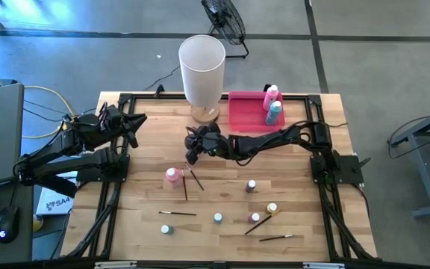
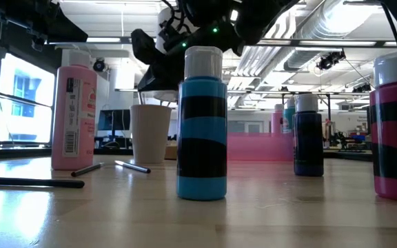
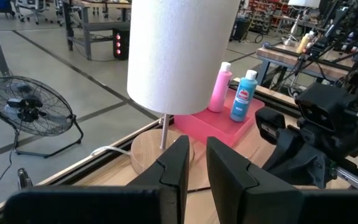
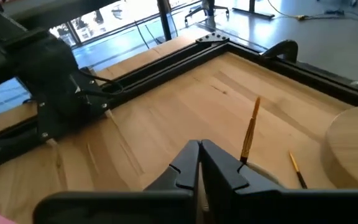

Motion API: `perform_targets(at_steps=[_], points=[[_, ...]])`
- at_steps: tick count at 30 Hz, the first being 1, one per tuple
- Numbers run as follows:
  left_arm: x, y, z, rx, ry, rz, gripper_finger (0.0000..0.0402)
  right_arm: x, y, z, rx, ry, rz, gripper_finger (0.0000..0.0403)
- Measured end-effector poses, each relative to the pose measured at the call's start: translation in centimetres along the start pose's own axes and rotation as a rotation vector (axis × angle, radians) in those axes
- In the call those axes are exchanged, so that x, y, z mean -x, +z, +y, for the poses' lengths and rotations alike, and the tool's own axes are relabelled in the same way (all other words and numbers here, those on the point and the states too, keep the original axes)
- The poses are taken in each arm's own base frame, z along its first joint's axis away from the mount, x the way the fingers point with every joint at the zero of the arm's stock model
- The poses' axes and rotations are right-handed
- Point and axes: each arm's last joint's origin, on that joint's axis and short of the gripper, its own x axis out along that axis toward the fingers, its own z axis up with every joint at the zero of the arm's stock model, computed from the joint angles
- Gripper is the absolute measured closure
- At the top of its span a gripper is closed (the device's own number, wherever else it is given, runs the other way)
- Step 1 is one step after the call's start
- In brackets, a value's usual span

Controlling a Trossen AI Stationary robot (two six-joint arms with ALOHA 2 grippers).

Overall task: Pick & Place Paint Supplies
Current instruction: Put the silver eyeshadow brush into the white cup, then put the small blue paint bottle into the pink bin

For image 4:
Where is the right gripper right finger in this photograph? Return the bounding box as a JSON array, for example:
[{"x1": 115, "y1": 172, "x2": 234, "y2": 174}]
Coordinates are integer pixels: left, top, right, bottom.
[{"x1": 200, "y1": 139, "x2": 358, "y2": 224}]

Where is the black office chair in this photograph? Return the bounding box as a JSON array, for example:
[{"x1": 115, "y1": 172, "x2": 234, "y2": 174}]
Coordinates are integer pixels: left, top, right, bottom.
[{"x1": 183, "y1": 0, "x2": 229, "y2": 22}]

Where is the black clamp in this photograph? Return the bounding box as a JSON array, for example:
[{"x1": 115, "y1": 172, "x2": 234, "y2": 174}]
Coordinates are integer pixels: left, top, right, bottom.
[{"x1": 261, "y1": 39, "x2": 300, "y2": 63}]

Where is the black paintbrush gold ferrule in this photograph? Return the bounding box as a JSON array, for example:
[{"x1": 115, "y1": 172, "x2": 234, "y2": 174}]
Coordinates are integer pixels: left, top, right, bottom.
[{"x1": 288, "y1": 151, "x2": 308, "y2": 190}]

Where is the large glass window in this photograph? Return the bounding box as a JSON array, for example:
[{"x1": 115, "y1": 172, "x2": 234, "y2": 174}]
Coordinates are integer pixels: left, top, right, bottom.
[{"x1": 48, "y1": 0, "x2": 198, "y2": 47}]

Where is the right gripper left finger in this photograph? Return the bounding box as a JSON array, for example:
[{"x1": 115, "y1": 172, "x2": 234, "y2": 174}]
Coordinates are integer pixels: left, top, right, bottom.
[{"x1": 32, "y1": 139, "x2": 201, "y2": 224}]

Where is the yellow floor cable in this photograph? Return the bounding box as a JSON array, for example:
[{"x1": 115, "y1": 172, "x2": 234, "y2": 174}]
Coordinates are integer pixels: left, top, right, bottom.
[{"x1": 267, "y1": 0, "x2": 354, "y2": 21}]

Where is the black aluminium table frame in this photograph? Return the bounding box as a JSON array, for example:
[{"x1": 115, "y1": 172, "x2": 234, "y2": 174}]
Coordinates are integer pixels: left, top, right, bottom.
[{"x1": 0, "y1": 30, "x2": 358, "y2": 175}]

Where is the white table lamp wooden base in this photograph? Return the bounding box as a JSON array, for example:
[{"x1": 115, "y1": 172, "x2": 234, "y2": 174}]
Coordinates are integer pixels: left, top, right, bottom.
[{"x1": 320, "y1": 105, "x2": 358, "y2": 190}]

